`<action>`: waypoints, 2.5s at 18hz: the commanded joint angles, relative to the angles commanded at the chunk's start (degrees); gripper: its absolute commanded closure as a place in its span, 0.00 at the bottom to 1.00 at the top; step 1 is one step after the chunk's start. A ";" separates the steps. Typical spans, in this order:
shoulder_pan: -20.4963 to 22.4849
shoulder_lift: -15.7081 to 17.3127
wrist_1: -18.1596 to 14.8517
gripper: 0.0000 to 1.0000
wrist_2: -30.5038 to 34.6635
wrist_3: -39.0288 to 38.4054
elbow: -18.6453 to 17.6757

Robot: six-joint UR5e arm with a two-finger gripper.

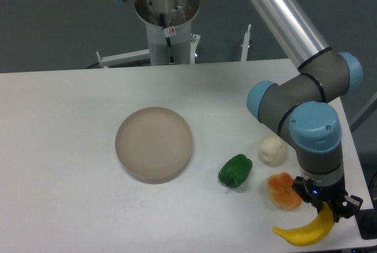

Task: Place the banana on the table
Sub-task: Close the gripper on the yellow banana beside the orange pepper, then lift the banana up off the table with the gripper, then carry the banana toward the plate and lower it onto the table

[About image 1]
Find black cable on pedestal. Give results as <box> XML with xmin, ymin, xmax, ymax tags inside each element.
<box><xmin>158</xmin><ymin>13</ymin><xmax>175</xmax><ymax>65</ymax></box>

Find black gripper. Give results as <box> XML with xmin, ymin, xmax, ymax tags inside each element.
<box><xmin>293</xmin><ymin>176</ymin><xmax>362</xmax><ymax>223</ymax></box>

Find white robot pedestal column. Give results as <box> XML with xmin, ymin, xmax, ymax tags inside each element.
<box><xmin>135</xmin><ymin>0</ymin><xmax>200</xmax><ymax>65</ymax></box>

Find beige round plate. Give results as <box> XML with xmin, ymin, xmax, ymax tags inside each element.
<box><xmin>115</xmin><ymin>107</ymin><xmax>194</xmax><ymax>183</ymax></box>

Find grey metal table leg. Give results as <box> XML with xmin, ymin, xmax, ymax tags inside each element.
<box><xmin>349</xmin><ymin>93</ymin><xmax>377</xmax><ymax>133</ymax></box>

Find green toy bell pepper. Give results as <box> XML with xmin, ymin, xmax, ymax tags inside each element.
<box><xmin>217</xmin><ymin>154</ymin><xmax>253</xmax><ymax>189</ymax></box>

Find yellow toy banana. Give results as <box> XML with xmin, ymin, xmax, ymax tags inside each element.
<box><xmin>272</xmin><ymin>203</ymin><xmax>335</xmax><ymax>247</ymax></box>

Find white toy pear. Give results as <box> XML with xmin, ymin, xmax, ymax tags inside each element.
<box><xmin>258</xmin><ymin>133</ymin><xmax>287</xmax><ymax>167</ymax></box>

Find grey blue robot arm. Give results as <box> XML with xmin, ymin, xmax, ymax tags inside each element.
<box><xmin>117</xmin><ymin>0</ymin><xmax>363</xmax><ymax>221</ymax></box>

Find white metal upright post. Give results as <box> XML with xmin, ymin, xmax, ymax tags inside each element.
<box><xmin>240</xmin><ymin>24</ymin><xmax>252</xmax><ymax>61</ymax></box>

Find white metal frame bracket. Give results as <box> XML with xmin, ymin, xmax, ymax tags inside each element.
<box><xmin>96</xmin><ymin>49</ymin><xmax>150</xmax><ymax>68</ymax></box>

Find orange toy bread roll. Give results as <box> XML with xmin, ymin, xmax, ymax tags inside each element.
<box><xmin>267</xmin><ymin>172</ymin><xmax>302</xmax><ymax>211</ymax></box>

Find black device at table edge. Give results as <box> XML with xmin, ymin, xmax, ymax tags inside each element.
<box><xmin>355</xmin><ymin>209</ymin><xmax>376</xmax><ymax>240</ymax></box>

